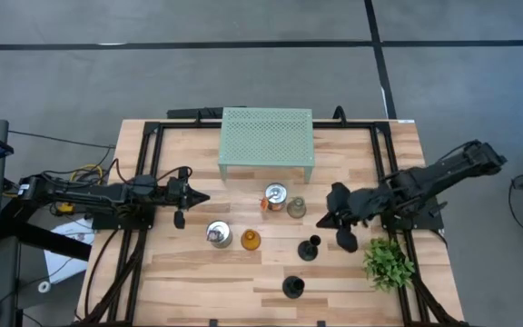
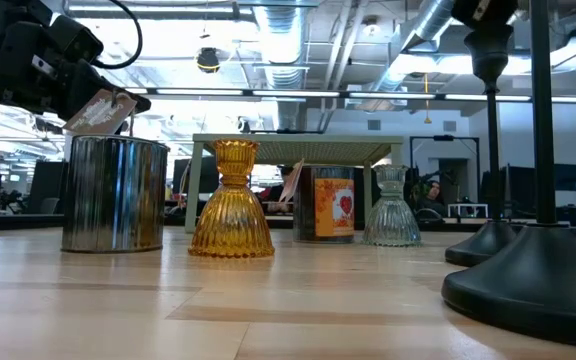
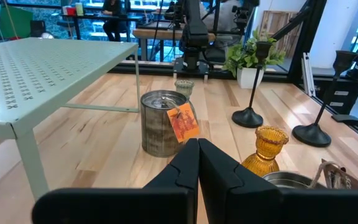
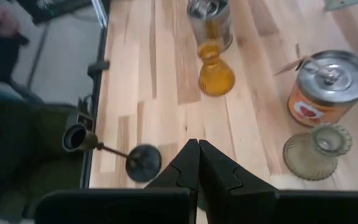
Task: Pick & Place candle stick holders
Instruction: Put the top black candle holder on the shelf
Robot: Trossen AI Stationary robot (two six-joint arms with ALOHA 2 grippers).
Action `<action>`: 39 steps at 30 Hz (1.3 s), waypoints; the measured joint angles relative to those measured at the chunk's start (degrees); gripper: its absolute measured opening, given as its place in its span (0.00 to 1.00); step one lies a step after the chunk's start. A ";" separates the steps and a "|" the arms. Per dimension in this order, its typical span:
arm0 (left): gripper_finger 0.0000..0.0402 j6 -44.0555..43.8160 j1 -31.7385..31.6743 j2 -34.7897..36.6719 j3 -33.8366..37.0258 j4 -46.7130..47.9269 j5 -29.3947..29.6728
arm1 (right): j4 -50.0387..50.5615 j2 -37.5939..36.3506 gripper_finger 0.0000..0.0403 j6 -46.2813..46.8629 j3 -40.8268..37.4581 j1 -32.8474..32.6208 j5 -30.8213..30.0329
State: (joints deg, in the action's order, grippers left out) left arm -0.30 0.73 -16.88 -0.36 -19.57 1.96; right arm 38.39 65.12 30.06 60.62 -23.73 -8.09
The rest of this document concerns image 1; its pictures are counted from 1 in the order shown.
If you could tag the green plant in white pot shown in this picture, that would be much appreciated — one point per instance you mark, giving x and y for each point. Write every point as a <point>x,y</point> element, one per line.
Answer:
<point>386,265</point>

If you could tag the white tape roll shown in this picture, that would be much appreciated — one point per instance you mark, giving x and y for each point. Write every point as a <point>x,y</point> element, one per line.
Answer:
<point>44,286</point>

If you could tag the white paper sheets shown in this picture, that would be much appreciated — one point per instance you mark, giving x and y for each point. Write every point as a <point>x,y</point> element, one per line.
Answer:
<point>64,254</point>

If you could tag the black aluminium table frame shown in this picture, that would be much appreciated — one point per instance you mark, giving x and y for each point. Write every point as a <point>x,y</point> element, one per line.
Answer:
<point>150,127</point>

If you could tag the candle tin with orange label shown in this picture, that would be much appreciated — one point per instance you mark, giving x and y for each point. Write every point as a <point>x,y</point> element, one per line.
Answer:
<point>276,196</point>

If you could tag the grey glass jar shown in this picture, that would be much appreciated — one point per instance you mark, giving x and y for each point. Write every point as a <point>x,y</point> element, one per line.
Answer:
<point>220,236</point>

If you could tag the amber glass candle holder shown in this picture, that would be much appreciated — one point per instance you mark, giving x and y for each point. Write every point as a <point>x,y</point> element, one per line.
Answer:
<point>250,240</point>

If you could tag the black metal candlestick holder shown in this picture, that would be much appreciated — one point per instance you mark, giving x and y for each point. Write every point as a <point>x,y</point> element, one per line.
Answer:
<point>293,287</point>
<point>308,251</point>

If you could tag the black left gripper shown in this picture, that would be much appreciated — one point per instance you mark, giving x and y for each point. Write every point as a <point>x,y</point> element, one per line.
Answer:
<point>177,193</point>

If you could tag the clear glass candle holder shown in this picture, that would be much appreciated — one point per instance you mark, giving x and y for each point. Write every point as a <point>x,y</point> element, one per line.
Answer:
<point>296,208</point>

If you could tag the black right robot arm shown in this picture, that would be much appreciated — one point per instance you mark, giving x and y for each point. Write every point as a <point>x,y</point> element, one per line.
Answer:
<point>429,175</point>

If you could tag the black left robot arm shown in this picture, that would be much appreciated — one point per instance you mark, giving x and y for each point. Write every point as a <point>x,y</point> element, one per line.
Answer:
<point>107,193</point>

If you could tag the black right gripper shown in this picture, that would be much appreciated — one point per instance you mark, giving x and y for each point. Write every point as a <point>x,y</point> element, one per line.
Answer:
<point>361,204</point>

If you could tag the green perforated metal shelf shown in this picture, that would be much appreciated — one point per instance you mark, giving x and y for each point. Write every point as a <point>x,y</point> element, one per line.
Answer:
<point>266,136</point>

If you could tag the black support beam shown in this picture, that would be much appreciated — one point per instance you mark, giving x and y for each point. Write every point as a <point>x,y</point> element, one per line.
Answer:
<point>48,238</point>

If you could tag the yellow connector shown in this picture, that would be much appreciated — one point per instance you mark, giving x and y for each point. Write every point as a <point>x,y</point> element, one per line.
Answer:
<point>65,208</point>

